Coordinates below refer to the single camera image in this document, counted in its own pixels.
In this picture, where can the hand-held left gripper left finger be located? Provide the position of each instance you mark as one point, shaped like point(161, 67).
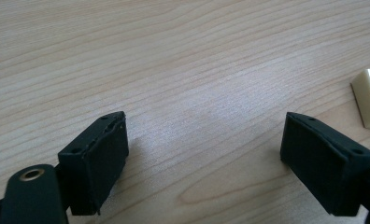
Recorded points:
point(94, 168)

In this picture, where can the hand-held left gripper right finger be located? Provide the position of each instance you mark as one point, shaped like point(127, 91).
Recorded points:
point(321, 168)

